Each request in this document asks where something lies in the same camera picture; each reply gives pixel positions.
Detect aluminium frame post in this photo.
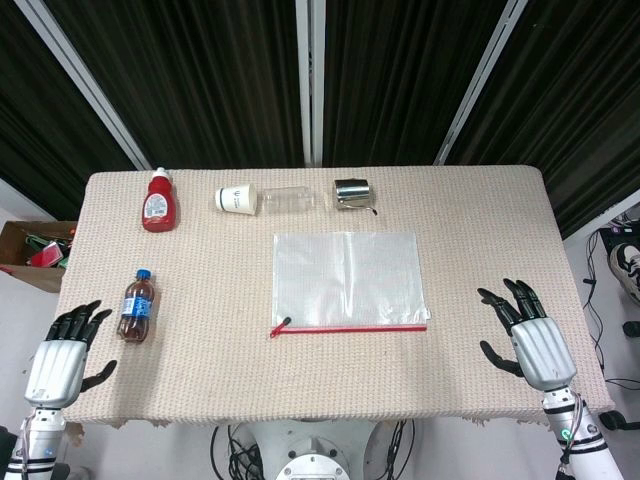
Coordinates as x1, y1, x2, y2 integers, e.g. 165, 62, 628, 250
433, 0, 530, 166
294, 0, 326, 167
7, 0, 153, 171

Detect white paper cup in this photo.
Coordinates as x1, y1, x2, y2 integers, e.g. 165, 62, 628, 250
214, 182, 259, 217

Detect black floor cables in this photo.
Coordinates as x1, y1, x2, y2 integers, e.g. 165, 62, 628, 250
582, 214, 640, 391

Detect brown cardboard box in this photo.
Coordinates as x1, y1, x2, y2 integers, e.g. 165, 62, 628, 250
0, 220, 79, 295

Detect beige waffle tablecloth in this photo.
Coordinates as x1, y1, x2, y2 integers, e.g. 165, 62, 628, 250
57, 164, 617, 430

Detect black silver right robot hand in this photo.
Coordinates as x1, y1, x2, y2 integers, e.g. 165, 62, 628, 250
477, 278, 578, 392

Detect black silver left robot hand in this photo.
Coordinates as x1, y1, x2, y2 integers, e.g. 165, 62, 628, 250
23, 299, 119, 410

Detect cola bottle blue cap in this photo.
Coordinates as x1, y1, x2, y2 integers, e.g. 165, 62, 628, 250
116, 268, 155, 344

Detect clear zip bag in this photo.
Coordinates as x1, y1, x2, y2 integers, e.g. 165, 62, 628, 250
269, 231, 434, 339

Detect stainless steel cup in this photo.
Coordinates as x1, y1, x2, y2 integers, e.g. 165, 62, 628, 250
332, 178, 379, 217

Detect white robot torso base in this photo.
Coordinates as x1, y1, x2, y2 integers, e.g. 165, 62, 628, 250
249, 419, 381, 480

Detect red ketchup bottle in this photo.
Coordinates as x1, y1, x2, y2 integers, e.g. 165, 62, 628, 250
141, 167, 179, 234

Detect black cables under table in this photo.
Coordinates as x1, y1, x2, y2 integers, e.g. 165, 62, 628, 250
209, 422, 266, 480

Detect clear plastic cup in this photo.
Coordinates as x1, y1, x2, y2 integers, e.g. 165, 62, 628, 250
260, 185, 321, 217

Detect white black sneaker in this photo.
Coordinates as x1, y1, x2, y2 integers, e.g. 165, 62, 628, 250
608, 243, 640, 306

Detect black curtain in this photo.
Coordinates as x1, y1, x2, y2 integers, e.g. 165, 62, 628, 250
0, 0, 640, 241

